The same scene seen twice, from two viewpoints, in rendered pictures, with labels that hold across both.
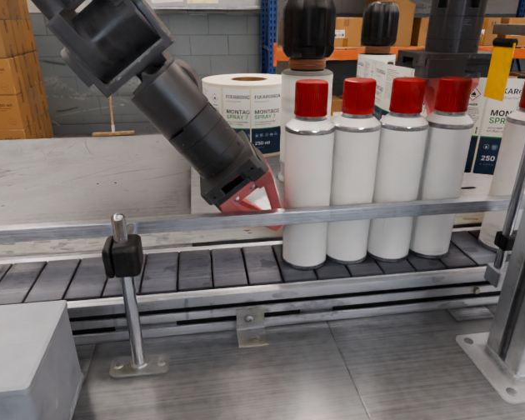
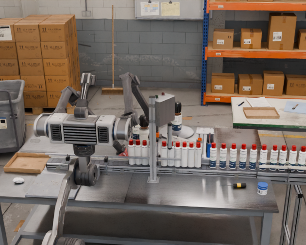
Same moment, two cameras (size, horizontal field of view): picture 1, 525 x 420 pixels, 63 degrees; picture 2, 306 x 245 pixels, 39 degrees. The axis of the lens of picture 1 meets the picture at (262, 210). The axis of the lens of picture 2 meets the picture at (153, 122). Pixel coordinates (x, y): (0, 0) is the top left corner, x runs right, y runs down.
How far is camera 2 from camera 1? 2.95 m
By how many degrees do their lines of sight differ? 14
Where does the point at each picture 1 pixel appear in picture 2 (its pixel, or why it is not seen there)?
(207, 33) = (172, 31)
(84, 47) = not seen: hidden behind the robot
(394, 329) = (141, 174)
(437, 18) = not seen: hidden behind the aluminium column
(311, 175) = (130, 152)
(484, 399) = (144, 182)
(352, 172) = (136, 152)
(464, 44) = not seen: hidden behind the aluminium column
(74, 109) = (93, 71)
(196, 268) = (116, 163)
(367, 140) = (138, 148)
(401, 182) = (143, 154)
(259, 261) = (125, 163)
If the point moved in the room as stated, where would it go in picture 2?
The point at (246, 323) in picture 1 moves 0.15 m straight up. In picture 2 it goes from (121, 171) to (120, 154)
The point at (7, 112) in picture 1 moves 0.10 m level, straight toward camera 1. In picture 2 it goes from (63, 83) to (64, 85)
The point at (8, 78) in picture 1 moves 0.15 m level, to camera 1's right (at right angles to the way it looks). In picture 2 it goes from (66, 67) to (75, 68)
